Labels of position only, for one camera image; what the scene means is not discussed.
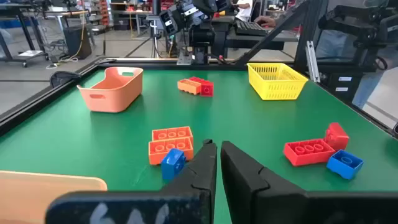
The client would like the blue building block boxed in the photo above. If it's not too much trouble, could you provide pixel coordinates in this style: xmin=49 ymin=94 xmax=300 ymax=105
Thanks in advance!
xmin=326 ymin=149 xmax=365 ymax=180
xmin=160 ymin=147 xmax=187 ymax=182

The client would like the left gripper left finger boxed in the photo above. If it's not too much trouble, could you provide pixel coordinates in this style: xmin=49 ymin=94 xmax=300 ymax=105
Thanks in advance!
xmin=161 ymin=139 xmax=218 ymax=224

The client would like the orange plastic bin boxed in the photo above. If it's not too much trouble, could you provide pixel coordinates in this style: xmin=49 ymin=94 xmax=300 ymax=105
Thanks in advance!
xmin=76 ymin=66 xmax=144 ymax=113

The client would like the long red building block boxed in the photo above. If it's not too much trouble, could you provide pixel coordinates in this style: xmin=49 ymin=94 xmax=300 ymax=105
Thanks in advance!
xmin=282 ymin=138 xmax=336 ymax=167

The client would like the person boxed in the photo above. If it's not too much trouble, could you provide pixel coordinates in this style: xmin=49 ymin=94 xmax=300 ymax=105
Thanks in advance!
xmin=232 ymin=0 xmax=254 ymax=22

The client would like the orange building block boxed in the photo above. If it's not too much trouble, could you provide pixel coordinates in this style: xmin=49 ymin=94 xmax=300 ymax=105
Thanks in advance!
xmin=148 ymin=136 xmax=195 ymax=166
xmin=151 ymin=126 xmax=194 ymax=144
xmin=177 ymin=78 xmax=202 ymax=96

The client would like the tan wooden block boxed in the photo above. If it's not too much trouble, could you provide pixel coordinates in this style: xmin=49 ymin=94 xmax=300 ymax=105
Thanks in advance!
xmin=0 ymin=170 xmax=108 ymax=224

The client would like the person's hand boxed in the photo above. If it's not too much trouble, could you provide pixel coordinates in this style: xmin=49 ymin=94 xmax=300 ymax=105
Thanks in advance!
xmin=254 ymin=16 xmax=277 ymax=29

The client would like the black stand equipment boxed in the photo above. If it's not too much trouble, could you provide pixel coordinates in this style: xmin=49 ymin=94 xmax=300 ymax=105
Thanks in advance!
xmin=317 ymin=4 xmax=398 ymax=72

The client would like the black box with white labels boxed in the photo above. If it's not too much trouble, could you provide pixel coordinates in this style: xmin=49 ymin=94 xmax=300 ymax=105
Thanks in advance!
xmin=320 ymin=72 xmax=364 ymax=103

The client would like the black table border frame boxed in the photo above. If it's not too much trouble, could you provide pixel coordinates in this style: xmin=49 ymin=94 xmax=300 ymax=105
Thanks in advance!
xmin=0 ymin=57 xmax=398 ymax=139

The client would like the black diagonal frame strut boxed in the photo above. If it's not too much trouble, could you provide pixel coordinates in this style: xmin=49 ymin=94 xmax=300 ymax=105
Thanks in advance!
xmin=235 ymin=0 xmax=312 ymax=67

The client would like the black case beside table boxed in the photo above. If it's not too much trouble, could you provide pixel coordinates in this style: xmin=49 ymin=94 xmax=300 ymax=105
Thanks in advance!
xmin=49 ymin=70 xmax=82 ymax=88

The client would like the silver metal bracket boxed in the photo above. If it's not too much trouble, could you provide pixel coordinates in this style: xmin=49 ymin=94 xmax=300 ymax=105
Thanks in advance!
xmin=305 ymin=40 xmax=322 ymax=83

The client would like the black wheeled desk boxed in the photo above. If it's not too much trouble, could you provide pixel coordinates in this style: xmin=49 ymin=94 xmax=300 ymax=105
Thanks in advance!
xmin=0 ymin=2 xmax=91 ymax=68

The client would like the black office desk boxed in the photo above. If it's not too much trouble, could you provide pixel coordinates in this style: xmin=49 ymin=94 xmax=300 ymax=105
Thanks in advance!
xmin=211 ymin=15 xmax=300 ymax=51

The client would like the yellow mesh plastic basket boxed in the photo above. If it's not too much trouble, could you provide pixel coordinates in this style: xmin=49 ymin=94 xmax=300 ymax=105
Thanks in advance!
xmin=246 ymin=62 xmax=309 ymax=101

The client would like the black computer keyboard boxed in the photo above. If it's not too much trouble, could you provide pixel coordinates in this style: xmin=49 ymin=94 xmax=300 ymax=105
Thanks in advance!
xmin=234 ymin=19 xmax=269 ymax=37

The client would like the short red building block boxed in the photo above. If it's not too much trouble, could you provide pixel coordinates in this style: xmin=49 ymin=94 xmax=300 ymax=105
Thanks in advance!
xmin=323 ymin=121 xmax=350 ymax=152

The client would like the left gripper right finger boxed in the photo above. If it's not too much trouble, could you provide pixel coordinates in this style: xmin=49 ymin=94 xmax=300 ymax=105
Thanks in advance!
xmin=220 ymin=141 xmax=308 ymax=224

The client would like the black vertical frame post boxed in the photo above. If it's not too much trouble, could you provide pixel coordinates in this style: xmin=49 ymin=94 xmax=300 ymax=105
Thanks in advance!
xmin=294 ymin=0 xmax=329 ymax=71

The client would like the black floor bin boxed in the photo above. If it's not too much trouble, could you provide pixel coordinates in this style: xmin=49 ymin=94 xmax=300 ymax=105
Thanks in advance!
xmin=63 ymin=25 xmax=93 ymax=60

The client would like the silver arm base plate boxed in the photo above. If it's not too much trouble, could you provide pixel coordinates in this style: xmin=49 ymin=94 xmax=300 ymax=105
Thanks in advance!
xmin=176 ymin=49 xmax=194 ymax=66

